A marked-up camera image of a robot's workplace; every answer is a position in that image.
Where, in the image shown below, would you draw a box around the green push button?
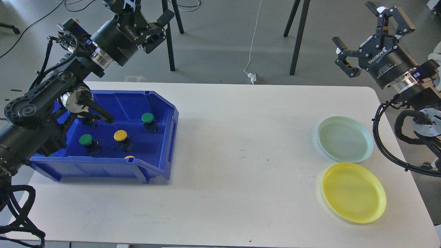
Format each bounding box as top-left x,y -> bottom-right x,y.
78,134 -> 101,156
141,112 -> 158,134

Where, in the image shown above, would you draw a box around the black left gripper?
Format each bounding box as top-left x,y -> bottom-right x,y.
91,0 -> 174,66

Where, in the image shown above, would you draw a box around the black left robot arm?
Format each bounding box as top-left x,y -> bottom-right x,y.
0,0 -> 175,248

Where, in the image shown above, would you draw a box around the black stand leg left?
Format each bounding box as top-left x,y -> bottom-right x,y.
161,0 -> 185,72

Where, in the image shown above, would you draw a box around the yellow push button back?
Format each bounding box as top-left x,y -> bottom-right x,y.
77,115 -> 98,129

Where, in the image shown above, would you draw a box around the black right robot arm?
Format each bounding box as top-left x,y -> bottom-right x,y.
332,1 -> 441,177

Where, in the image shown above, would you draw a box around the yellow plate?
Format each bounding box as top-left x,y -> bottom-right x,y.
321,162 -> 387,224

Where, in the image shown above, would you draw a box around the blue plastic bin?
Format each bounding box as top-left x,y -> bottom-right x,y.
31,91 -> 178,184

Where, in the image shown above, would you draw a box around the black floor cable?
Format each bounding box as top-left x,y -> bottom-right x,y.
0,0 -> 97,59

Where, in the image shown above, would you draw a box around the light green plate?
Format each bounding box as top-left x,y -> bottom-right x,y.
317,116 -> 373,163

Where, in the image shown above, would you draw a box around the black stand leg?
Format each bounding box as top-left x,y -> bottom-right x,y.
283,0 -> 311,76
161,0 -> 185,72

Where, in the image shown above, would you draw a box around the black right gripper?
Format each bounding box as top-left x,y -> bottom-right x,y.
332,1 -> 418,90

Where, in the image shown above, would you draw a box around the black stand leg right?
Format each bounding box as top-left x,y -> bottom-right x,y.
283,0 -> 311,76

